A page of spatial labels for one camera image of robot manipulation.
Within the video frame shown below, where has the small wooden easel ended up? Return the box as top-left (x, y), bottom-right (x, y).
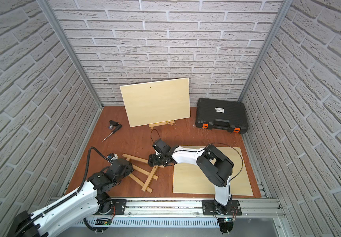
top-left (148, 120), bottom-right (175, 129)
top-left (123, 154), bottom-right (163, 194)

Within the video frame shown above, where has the light plywood board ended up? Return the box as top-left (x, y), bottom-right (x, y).
top-left (120, 78), bottom-right (190, 127)
top-left (172, 144), bottom-right (253, 197)

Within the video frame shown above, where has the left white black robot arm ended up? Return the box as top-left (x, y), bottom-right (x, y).
top-left (7, 159), bottom-right (133, 237)

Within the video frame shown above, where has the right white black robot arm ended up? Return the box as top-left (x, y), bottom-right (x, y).
top-left (148, 139), bottom-right (234, 215)

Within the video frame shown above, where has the small black clamp part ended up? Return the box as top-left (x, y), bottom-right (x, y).
top-left (108, 120), bottom-right (120, 130)

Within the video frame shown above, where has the black plastic tool case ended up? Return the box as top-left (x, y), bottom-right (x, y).
top-left (195, 98), bottom-right (248, 134)

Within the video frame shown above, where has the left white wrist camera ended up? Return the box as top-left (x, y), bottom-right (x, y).
top-left (107, 153), bottom-right (118, 163)

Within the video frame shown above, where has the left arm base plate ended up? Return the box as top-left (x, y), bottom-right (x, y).
top-left (94, 199), bottom-right (127, 215)

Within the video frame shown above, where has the black handled screwdriver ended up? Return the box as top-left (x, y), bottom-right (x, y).
top-left (102, 124), bottom-right (123, 142)

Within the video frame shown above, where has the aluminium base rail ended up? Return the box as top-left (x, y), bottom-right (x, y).
top-left (88, 197), bottom-right (286, 220)

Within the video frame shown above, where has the right thin black cable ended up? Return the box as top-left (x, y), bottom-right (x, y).
top-left (211, 143), bottom-right (245, 183)

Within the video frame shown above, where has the left black corrugated cable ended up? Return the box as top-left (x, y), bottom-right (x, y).
top-left (16, 146), bottom-right (112, 235)

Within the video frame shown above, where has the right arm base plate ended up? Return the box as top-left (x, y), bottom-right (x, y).
top-left (202, 199), bottom-right (242, 216)

